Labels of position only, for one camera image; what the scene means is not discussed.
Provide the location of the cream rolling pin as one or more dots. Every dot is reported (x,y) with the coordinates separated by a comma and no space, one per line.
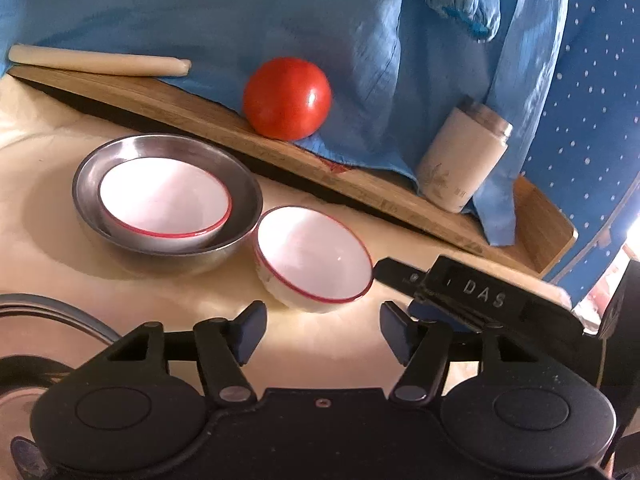
(100,62)

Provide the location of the wooden board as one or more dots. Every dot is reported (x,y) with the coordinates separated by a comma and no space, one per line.
(200,110)

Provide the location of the blue polka dot cloth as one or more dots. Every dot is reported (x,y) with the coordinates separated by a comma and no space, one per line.
(590,110)

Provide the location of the steel bowl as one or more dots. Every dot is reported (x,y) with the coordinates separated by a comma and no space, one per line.
(240,210)

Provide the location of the white bowl with red rim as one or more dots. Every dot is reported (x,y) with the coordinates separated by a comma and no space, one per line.
(315,255)
(160,195)

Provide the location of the light blue jacket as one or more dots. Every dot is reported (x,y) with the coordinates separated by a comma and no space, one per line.
(250,10)

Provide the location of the red tomato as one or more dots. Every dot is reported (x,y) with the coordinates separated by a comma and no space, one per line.
(285,97)

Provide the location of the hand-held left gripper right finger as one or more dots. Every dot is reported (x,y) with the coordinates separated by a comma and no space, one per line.
(397,332)

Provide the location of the cream paper sheet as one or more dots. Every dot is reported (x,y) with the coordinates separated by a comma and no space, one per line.
(50,125)

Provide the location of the white thermos bottle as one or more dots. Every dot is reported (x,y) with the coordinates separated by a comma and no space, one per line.
(457,165)

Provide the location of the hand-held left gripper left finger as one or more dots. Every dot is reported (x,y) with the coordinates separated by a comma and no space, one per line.
(250,332)

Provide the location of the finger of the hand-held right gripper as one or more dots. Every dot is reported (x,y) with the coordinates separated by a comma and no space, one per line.
(440,315)
(402,274)

